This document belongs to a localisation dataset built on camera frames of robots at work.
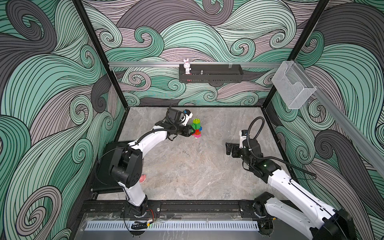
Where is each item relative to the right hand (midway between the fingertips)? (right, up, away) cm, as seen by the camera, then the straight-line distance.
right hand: (232, 144), depth 81 cm
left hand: (-21, +8, +6) cm, 24 cm away
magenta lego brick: (-19, +4, +7) cm, 20 cm away
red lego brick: (-20, +7, +6) cm, 21 cm away
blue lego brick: (-17, +8, +9) cm, 21 cm away
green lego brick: (-20, +10, +5) cm, 23 cm away
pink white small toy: (-50, -19, 0) cm, 54 cm away
